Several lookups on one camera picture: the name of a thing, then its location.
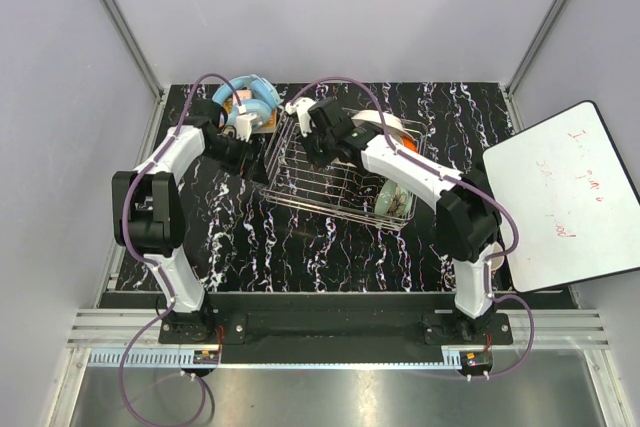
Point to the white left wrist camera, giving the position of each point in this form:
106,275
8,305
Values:
246,124

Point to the orange and white bowl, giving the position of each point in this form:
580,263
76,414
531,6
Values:
409,144

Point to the blue headphones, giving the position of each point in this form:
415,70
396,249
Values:
265,96

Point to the white paper plate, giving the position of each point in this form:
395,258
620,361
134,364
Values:
393,124

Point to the green ceramic bowl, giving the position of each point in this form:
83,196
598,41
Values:
393,200

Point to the small pink box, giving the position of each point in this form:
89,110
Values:
244,94

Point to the wooden board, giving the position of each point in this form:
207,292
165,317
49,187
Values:
267,127

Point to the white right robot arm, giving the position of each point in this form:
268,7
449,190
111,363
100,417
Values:
467,220

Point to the white whiteboard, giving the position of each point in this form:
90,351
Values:
573,202

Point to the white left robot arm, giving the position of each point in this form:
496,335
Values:
147,212

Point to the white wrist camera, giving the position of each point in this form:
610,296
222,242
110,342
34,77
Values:
246,124
300,108

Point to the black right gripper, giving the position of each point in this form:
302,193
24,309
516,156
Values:
322,162

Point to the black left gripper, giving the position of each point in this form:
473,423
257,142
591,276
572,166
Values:
254,169

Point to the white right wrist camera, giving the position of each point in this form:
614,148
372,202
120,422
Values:
300,108

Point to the wire dish rack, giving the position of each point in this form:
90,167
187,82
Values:
338,190

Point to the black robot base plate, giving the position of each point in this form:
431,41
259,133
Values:
336,330

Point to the orange ceramic mug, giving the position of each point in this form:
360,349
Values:
495,258

